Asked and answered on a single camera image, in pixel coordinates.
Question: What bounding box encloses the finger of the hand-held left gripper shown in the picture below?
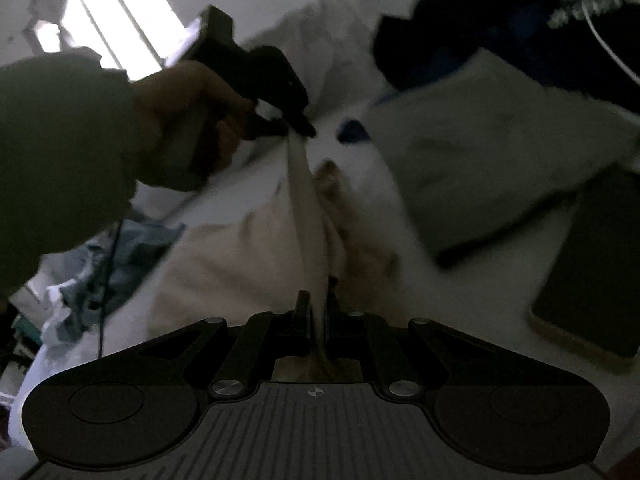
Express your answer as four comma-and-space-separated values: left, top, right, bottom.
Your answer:
282, 110, 317, 138
245, 120, 291, 141

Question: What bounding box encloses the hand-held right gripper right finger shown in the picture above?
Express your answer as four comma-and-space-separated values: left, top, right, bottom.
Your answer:
325, 294, 503, 401

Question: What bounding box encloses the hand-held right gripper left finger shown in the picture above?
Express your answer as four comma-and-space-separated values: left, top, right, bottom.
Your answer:
137, 290, 313, 401

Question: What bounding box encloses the beige shirt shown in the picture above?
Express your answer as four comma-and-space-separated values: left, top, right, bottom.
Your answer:
150, 135, 401, 386

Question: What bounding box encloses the person's left hand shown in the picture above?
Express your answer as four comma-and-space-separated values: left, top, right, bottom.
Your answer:
131, 62, 258, 192

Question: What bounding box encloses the blue garment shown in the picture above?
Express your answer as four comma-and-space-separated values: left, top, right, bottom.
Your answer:
334, 119, 372, 145

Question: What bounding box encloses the light blue printed quilt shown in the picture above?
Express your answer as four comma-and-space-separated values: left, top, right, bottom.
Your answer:
240, 0, 441, 131

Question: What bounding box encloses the black garment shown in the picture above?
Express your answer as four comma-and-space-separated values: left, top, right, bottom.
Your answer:
372, 0, 561, 93

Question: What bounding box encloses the light grey bed sheet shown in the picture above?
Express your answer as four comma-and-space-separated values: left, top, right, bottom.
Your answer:
10, 105, 640, 480

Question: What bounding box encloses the grey-blue crumpled garment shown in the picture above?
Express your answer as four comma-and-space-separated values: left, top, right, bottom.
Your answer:
47, 220, 186, 343

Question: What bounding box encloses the olive green garment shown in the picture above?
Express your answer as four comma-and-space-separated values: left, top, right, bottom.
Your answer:
365, 47, 640, 268

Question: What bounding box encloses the phone with beige case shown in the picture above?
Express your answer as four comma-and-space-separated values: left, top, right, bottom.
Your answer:
529, 165, 640, 373

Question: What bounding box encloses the dark garment with white print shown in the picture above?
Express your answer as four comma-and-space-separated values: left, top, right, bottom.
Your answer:
510, 0, 640, 111

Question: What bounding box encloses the black cable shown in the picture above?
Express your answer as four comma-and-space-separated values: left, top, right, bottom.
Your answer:
95, 220, 123, 361

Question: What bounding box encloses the white cable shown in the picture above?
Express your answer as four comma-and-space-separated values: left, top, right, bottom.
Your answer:
582, 0, 640, 86

